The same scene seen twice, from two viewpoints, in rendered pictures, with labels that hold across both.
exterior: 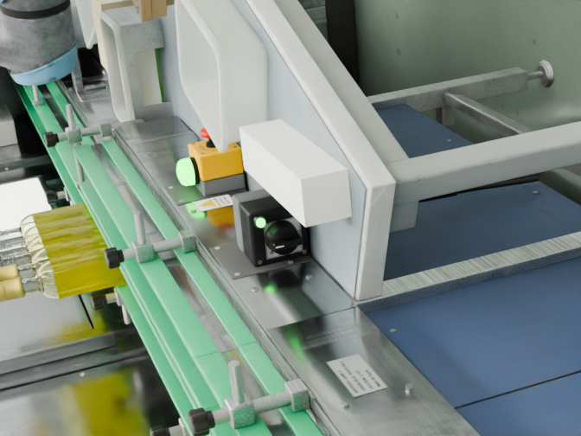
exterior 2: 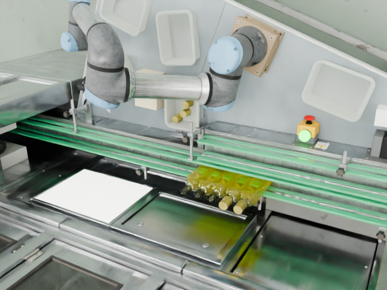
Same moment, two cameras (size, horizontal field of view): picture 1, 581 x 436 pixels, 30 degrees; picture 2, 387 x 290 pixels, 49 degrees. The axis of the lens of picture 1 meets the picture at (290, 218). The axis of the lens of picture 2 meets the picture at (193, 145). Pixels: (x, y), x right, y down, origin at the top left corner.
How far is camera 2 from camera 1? 1.71 m
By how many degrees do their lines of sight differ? 40
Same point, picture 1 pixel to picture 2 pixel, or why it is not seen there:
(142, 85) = (201, 109)
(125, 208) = (285, 156)
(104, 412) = (296, 244)
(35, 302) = (198, 216)
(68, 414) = (287, 251)
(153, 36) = not seen: hidden behind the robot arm
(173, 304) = not seen: outside the picture
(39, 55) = (233, 96)
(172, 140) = (243, 129)
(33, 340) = (231, 229)
